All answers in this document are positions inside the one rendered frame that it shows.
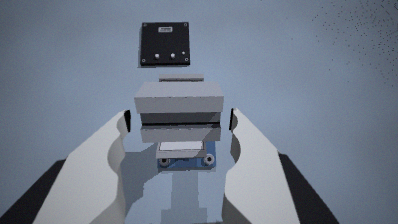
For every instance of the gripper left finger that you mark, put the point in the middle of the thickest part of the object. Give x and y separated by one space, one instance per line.
84 187

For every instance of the grey slotted metal block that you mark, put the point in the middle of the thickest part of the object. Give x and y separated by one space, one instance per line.
180 111

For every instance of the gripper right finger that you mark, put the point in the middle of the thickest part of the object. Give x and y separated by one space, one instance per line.
264 186

